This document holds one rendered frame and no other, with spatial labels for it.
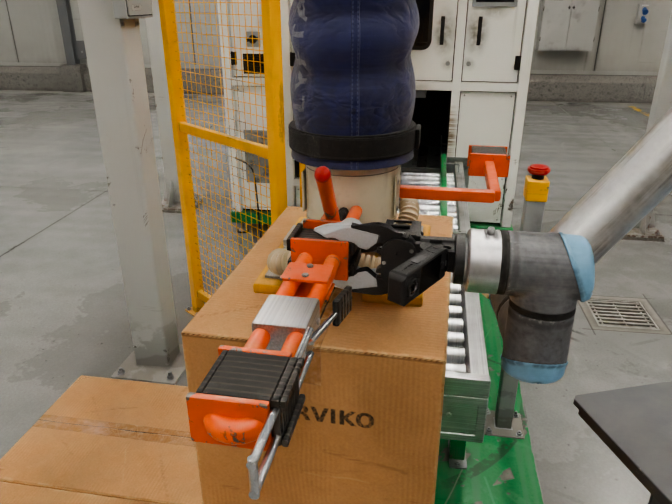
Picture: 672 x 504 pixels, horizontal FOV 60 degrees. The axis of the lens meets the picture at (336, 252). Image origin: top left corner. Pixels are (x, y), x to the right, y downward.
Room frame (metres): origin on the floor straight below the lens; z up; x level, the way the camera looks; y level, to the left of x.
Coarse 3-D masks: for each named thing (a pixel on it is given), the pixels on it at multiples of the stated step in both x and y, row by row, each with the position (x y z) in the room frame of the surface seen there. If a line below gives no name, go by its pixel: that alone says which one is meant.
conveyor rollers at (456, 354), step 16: (416, 176) 3.42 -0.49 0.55; (432, 176) 3.41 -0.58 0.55; (448, 176) 3.46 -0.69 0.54; (432, 208) 2.86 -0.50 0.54; (448, 208) 2.85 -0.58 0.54; (448, 320) 1.70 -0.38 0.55; (448, 336) 1.61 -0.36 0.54; (448, 352) 1.52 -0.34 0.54; (464, 352) 1.51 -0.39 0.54; (448, 368) 1.43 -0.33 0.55; (464, 368) 1.43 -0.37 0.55
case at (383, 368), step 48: (240, 288) 0.91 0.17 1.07; (336, 288) 0.91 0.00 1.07; (432, 288) 0.91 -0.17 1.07; (192, 336) 0.76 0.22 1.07; (240, 336) 0.75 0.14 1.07; (336, 336) 0.75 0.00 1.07; (384, 336) 0.75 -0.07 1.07; (432, 336) 0.75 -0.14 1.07; (192, 384) 0.77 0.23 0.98; (336, 384) 0.72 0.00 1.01; (384, 384) 0.71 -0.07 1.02; (432, 384) 0.69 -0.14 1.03; (336, 432) 0.72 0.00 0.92; (384, 432) 0.71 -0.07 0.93; (432, 432) 0.69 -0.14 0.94; (240, 480) 0.75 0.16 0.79; (288, 480) 0.74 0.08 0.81; (336, 480) 0.72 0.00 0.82; (384, 480) 0.70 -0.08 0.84; (432, 480) 0.69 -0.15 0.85
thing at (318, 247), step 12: (300, 228) 0.82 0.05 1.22; (312, 228) 0.83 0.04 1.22; (288, 240) 0.76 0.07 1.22; (300, 240) 0.75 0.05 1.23; (312, 240) 0.75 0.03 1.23; (324, 240) 0.75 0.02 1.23; (336, 240) 0.75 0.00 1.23; (300, 252) 0.75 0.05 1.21; (312, 252) 0.75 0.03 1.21; (324, 252) 0.75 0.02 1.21; (336, 252) 0.74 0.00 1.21; (348, 252) 0.75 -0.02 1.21; (360, 252) 0.81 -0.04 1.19; (348, 264) 0.75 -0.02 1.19; (336, 276) 0.74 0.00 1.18
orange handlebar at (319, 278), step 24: (408, 192) 1.05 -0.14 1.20; (432, 192) 1.04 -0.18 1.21; (456, 192) 1.03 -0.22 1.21; (480, 192) 1.02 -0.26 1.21; (360, 216) 0.93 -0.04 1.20; (288, 264) 0.70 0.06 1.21; (312, 264) 0.70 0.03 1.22; (336, 264) 0.72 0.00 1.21; (288, 288) 0.64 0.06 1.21; (312, 288) 0.65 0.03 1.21; (264, 336) 0.54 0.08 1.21; (288, 336) 0.54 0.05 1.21; (216, 432) 0.39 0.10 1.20; (240, 432) 0.39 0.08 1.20
